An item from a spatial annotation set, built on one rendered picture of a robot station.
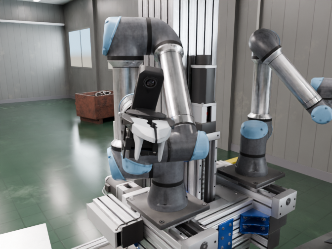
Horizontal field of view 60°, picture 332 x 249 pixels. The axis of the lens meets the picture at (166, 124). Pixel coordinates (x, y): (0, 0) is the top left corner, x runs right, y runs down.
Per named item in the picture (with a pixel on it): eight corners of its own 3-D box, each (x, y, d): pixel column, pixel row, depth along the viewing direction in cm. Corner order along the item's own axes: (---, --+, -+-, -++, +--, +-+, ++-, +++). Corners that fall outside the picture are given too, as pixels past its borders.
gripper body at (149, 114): (164, 162, 51) (154, 143, 63) (171, 115, 49) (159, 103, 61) (121, 159, 49) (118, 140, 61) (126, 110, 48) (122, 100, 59)
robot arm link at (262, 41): (260, 20, 116) (343, 114, 110) (265, 22, 125) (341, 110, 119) (238, 40, 122) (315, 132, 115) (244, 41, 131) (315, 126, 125)
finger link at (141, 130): (151, 172, 41) (144, 151, 50) (157, 132, 40) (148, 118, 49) (130, 171, 40) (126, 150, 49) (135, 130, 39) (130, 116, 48)
